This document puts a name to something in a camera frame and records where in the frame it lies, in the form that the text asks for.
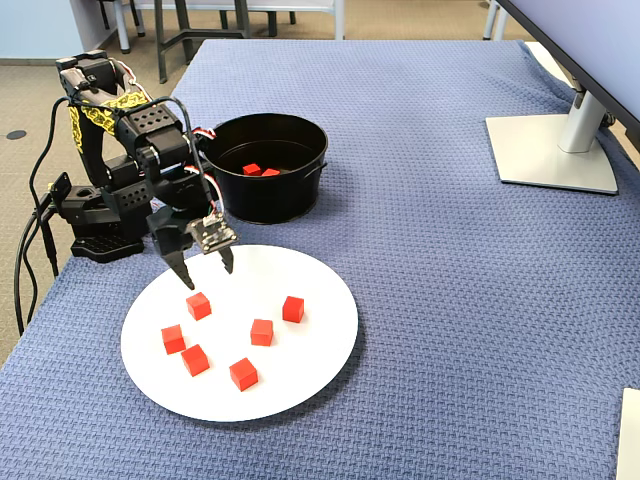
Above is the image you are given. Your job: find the silver monitor stand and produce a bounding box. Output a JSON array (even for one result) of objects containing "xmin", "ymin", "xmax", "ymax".
[{"xmin": 484, "ymin": 79, "xmax": 620, "ymax": 196}]

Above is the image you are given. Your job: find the white metal desk leg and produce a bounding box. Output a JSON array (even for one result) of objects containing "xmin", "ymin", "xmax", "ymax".
[{"xmin": 481, "ymin": 0, "xmax": 509, "ymax": 43}]

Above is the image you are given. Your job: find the white red servo wire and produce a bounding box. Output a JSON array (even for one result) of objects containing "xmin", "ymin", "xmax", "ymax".
[{"xmin": 184, "ymin": 167, "xmax": 225, "ymax": 214}]

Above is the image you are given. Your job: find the blue woven table cloth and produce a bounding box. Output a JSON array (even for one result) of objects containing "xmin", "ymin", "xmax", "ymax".
[{"xmin": 0, "ymin": 38, "xmax": 640, "ymax": 480}]

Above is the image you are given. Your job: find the black metal bucket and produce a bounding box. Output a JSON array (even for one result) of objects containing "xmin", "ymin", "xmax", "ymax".
[{"xmin": 198, "ymin": 113, "xmax": 330, "ymax": 225}]

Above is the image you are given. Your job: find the white flat board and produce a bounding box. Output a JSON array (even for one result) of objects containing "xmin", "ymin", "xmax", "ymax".
[{"xmin": 615, "ymin": 387, "xmax": 640, "ymax": 480}]

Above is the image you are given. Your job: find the grey computer monitor screen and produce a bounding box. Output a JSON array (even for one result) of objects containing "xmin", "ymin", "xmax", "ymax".
[{"xmin": 492, "ymin": 0, "xmax": 640, "ymax": 132}]

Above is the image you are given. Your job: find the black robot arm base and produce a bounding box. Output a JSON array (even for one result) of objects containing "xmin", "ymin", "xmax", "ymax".
[{"xmin": 48, "ymin": 172, "xmax": 149, "ymax": 265}]

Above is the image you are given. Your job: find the thin black usb cable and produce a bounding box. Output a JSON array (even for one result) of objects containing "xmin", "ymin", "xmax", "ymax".
[{"xmin": 27, "ymin": 212, "xmax": 61, "ymax": 324}]

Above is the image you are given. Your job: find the black camera cable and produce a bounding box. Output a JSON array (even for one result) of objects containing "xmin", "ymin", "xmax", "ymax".
[{"xmin": 28, "ymin": 94, "xmax": 224, "ymax": 221}]

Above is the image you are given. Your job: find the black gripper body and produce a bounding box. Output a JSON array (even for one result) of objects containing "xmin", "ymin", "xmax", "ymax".
[{"xmin": 145, "ymin": 204, "xmax": 200, "ymax": 257}]

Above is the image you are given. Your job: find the white round plate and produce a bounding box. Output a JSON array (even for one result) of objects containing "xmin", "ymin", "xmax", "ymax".
[{"xmin": 120, "ymin": 244, "xmax": 360, "ymax": 423}]

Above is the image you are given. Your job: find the black wrist camera board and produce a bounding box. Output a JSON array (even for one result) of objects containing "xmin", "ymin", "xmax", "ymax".
[{"xmin": 186, "ymin": 211, "xmax": 240, "ymax": 257}]

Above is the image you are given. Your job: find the thick black power cable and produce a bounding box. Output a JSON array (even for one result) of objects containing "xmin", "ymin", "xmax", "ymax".
[{"xmin": 12, "ymin": 207, "xmax": 49, "ymax": 337}]

